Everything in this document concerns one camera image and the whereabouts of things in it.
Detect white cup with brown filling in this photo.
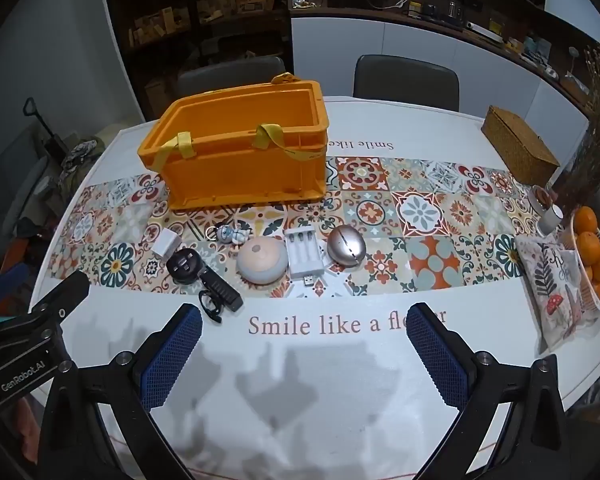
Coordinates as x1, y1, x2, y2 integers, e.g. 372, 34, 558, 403
530, 185, 556, 213

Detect orange plastic crate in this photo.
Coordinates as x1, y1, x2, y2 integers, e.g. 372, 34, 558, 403
137, 74, 330, 212

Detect pile of oranges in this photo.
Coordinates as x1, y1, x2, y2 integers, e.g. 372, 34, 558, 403
572, 205, 600, 306

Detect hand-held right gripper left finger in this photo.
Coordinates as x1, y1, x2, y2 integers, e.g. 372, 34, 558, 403
42, 303, 204, 480

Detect dried flower bouquet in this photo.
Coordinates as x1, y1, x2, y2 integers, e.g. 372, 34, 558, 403
550, 32, 600, 211

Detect dark wooden shelf cabinet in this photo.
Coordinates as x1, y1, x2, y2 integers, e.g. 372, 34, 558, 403
102, 0, 293, 121

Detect grey chair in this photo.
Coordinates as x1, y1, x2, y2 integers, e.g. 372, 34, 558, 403
352, 54, 461, 112
175, 55, 287, 111

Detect black shovel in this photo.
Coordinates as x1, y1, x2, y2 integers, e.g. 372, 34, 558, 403
22, 97, 71, 158

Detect white battery charger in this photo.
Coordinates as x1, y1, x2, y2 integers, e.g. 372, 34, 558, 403
285, 226, 326, 286

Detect white counter cabinet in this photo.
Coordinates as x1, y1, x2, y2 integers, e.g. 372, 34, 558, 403
291, 7, 596, 126

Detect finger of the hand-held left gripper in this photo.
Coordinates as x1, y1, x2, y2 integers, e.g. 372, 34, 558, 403
31, 271, 91, 322

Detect woven wicker box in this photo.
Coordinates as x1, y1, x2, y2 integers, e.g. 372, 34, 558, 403
481, 105, 561, 184

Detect pink round antler night light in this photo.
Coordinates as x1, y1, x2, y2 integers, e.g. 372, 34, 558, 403
236, 236, 290, 286

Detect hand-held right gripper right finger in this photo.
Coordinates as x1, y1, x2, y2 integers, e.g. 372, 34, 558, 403
406, 303, 568, 480

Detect small figurine keychain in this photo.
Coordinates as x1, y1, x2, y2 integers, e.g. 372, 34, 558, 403
205, 222, 251, 246

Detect white charger plug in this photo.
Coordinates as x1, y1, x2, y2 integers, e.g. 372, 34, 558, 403
152, 227, 182, 260

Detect tile patterned tablecloth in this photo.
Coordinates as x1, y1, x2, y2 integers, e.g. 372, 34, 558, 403
27, 95, 600, 480

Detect white tape roll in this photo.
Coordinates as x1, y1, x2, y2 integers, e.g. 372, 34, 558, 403
536, 204, 566, 237

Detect floral fabric bag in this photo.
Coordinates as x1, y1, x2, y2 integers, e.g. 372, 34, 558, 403
60, 140, 103, 186

